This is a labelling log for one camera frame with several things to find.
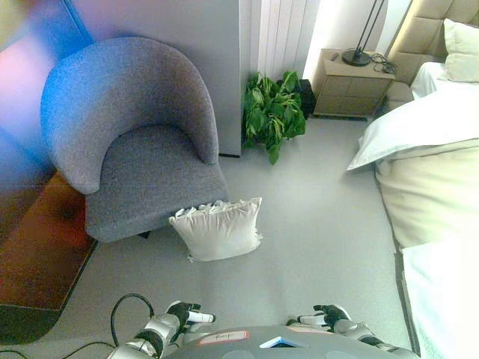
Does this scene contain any beige padded headboard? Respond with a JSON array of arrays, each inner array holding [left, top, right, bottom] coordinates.
[[385, 0, 479, 102]]

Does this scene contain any white sheer curtain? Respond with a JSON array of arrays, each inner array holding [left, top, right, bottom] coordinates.
[[239, 0, 321, 82]]

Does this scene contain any black lamp base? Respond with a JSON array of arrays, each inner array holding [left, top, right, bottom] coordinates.
[[341, 0, 388, 67]]

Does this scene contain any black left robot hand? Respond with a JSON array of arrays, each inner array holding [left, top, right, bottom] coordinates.
[[165, 301, 217, 337]]

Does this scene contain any beige wooden nightstand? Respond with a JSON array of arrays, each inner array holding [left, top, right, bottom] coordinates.
[[311, 48, 396, 117]]

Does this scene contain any cream bed pillow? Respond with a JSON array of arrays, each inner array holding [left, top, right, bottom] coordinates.
[[436, 17, 479, 84]]

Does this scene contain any black cable on nightstand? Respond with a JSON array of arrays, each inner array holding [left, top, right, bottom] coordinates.
[[369, 52, 397, 75]]

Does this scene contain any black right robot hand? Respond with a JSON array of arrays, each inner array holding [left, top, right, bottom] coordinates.
[[286, 304, 353, 331]]

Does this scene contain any black waste bin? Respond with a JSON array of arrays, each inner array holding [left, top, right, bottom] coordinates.
[[298, 79, 317, 120]]

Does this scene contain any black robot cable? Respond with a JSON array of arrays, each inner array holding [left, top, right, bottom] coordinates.
[[0, 293, 156, 359]]

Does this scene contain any green leafy potted plant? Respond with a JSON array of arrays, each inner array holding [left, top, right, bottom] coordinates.
[[242, 70, 307, 166]]

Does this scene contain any white tasselled pillow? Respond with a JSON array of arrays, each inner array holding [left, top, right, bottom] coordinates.
[[168, 197, 263, 263]]

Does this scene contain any dark brown rug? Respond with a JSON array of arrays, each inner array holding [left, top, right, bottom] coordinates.
[[0, 171, 99, 346]]

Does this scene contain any grey fabric tub armchair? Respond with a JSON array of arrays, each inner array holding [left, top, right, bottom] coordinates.
[[40, 36, 230, 244]]

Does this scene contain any grey robot torso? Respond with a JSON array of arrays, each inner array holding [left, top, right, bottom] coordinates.
[[161, 325, 382, 359]]

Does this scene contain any bed with white duvet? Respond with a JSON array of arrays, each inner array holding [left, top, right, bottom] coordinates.
[[346, 61, 479, 359]]

